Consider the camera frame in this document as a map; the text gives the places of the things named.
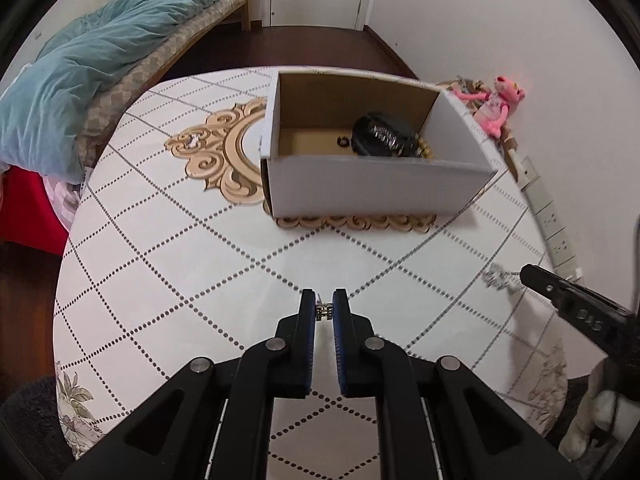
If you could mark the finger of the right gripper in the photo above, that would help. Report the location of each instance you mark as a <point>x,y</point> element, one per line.
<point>612,328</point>

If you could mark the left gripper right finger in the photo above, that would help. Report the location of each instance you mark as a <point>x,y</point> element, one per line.
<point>343,330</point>

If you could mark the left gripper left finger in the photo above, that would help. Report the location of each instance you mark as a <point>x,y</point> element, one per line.
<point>304,341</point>

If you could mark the white power strip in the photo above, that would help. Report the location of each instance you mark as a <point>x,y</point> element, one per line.
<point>559,249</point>

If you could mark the patterned white tablecloth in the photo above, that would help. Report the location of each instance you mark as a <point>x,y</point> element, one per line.
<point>174,266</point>

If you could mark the white cardboard box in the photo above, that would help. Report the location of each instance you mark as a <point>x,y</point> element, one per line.
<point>310,170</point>

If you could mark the brown checkered cushion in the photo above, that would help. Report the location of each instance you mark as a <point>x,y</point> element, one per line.
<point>507,144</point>

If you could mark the pink panther plush toy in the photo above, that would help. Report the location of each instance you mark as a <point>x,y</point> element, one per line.
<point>496,106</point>

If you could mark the red bedding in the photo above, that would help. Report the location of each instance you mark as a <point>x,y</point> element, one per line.
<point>37,212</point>

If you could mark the checkered bed mattress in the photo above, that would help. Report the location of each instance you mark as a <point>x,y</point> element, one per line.
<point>107,107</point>

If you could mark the blue duvet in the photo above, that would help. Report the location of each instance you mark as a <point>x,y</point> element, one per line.
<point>46,106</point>

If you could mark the wooden bed frame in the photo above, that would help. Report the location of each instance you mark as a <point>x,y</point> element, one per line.
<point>240,16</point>

